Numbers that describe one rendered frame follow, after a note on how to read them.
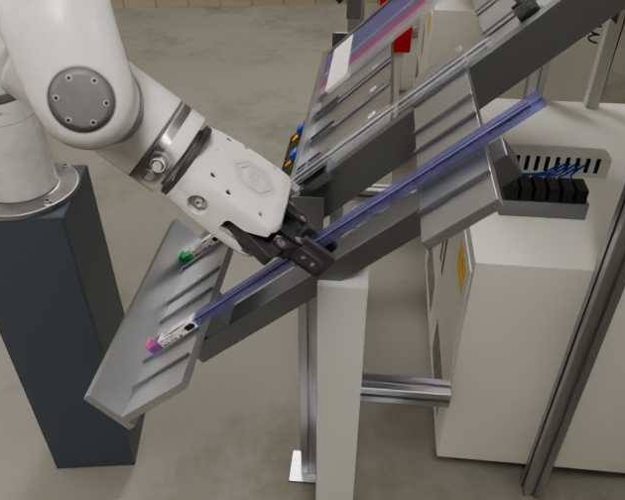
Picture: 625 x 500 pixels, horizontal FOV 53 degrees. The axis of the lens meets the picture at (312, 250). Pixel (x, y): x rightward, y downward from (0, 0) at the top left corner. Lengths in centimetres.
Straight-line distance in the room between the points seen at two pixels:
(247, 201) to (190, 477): 107
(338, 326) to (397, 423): 88
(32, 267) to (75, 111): 74
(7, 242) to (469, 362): 87
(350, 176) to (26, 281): 61
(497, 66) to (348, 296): 40
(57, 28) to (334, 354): 51
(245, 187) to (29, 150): 61
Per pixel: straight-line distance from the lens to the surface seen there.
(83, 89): 48
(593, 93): 173
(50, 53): 49
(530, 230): 121
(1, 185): 115
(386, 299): 194
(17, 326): 131
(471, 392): 134
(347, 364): 82
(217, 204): 56
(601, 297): 115
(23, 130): 111
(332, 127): 119
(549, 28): 93
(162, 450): 161
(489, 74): 94
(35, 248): 117
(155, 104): 56
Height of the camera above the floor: 129
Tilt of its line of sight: 37 degrees down
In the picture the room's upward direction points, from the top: straight up
